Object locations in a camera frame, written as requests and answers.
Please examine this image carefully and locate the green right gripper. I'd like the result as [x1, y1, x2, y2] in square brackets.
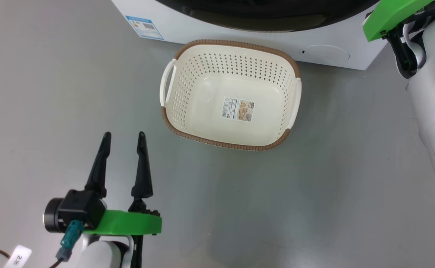
[363, 0, 435, 41]

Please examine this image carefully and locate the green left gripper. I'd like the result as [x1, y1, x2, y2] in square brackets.
[84, 132, 163, 236]

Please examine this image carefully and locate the washing machine glass door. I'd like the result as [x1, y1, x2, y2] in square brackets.
[154, 0, 381, 32]

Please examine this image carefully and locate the white front-load washing machine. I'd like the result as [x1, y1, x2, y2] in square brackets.
[111, 0, 389, 70]

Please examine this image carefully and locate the round white filter cover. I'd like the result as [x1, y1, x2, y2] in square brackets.
[301, 45, 350, 62]

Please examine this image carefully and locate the cream perforated laundry basket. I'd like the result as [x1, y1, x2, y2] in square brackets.
[160, 39, 302, 151]

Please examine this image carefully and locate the basket product label sticker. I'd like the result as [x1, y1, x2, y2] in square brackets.
[222, 98, 256, 122]

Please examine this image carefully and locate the blue energy label sticker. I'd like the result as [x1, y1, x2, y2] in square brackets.
[125, 16, 164, 40]

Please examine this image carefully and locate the left camera cable teal plug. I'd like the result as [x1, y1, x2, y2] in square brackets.
[0, 220, 85, 268]

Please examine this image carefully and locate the white cable label tag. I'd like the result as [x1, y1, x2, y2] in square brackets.
[3, 245, 32, 268]

